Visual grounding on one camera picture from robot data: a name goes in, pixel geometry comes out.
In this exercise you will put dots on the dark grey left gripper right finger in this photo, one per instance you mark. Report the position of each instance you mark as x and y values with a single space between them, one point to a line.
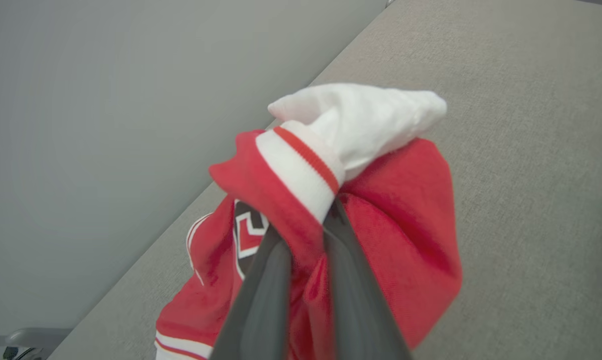
356 310

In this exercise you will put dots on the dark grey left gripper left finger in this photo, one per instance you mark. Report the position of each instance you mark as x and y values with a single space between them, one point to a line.
260 310

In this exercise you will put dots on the red white Bulls jersey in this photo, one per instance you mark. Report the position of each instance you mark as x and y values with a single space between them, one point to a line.
406 225

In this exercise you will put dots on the grey rounded plastic object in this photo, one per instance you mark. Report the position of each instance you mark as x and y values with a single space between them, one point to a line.
35 337

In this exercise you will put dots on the grey fabric sofa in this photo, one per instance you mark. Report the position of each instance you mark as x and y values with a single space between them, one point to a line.
531 150

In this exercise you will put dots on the black white patterned object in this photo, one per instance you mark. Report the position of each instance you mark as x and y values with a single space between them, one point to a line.
0 353

